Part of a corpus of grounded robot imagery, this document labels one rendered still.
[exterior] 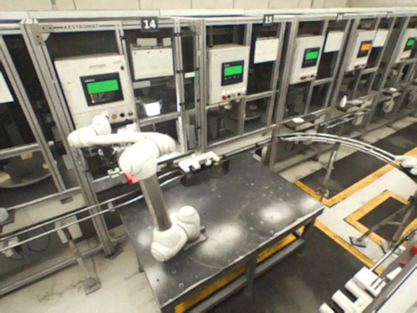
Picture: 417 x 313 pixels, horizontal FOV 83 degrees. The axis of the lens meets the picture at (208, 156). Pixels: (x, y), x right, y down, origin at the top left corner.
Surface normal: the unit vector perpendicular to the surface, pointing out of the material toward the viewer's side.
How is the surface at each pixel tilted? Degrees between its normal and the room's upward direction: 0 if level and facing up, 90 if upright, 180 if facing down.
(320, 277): 0
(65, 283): 0
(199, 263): 0
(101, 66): 90
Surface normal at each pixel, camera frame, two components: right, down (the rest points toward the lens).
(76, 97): 0.54, 0.45
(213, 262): 0.00, -0.85
